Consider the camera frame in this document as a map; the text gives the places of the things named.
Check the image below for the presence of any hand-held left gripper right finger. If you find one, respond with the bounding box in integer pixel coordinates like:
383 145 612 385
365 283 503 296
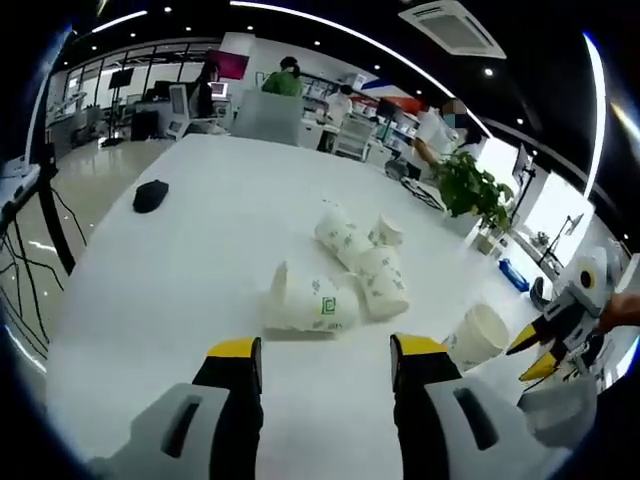
389 333 534 480

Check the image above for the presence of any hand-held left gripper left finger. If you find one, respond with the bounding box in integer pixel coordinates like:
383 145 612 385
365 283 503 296
87 337 264 480

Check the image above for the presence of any white green-print paper cup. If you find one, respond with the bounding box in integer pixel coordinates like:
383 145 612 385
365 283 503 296
443 303 512 373

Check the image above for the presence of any pile of paper cups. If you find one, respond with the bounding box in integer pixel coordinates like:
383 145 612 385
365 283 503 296
263 207 410 342

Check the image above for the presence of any person's right hand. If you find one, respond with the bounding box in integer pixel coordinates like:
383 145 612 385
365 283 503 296
597 292 640 336

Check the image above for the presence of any blue wipes packet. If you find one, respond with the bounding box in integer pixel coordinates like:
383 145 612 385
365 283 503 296
498 257 531 292

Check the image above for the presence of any green potted plant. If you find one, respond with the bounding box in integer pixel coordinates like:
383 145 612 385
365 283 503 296
431 149 516 232

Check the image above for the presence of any white table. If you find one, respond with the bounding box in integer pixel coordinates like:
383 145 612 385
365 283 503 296
44 132 556 480

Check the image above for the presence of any dark tray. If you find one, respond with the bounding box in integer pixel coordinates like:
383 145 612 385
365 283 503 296
401 176 447 212

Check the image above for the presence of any small black object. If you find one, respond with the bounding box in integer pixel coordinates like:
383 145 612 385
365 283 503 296
131 179 170 215

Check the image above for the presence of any black stand pole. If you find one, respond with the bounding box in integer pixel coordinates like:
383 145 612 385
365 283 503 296
33 141 78 276

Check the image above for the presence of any ceiling air vent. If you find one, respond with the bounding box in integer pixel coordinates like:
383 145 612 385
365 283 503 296
398 0 508 59

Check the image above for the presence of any grey high-back chair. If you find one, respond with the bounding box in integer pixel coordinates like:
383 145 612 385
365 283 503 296
231 89 304 148

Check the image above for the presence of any pink wall screen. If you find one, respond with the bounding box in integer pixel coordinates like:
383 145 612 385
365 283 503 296
206 49 250 82

